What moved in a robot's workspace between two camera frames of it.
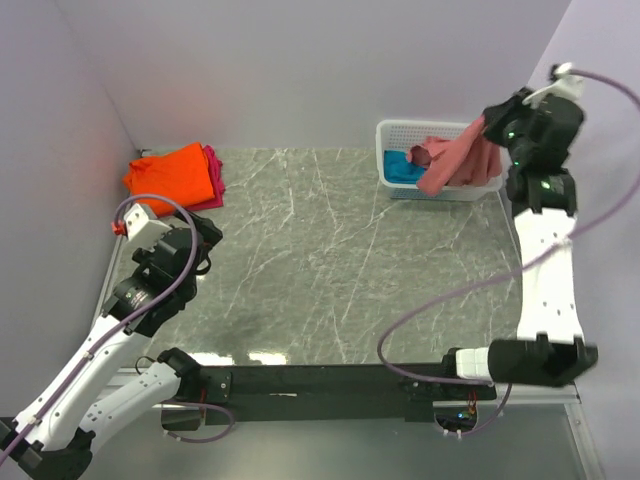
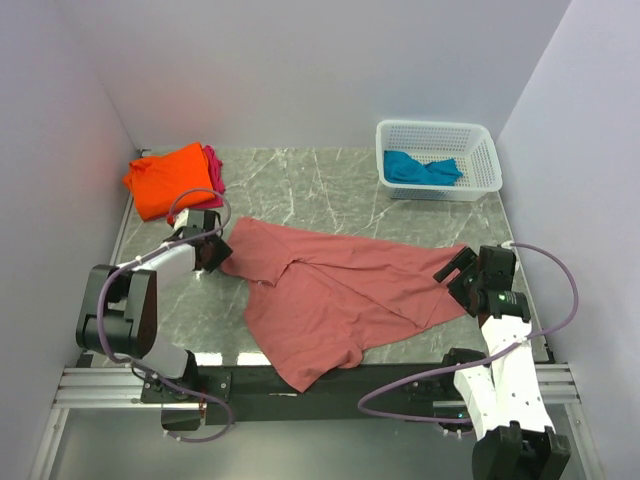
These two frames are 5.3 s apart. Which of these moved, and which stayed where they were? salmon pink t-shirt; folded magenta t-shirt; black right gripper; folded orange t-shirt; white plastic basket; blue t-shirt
Moved: salmon pink t-shirt; black right gripper
Stayed: folded magenta t-shirt; white plastic basket; blue t-shirt; folded orange t-shirt
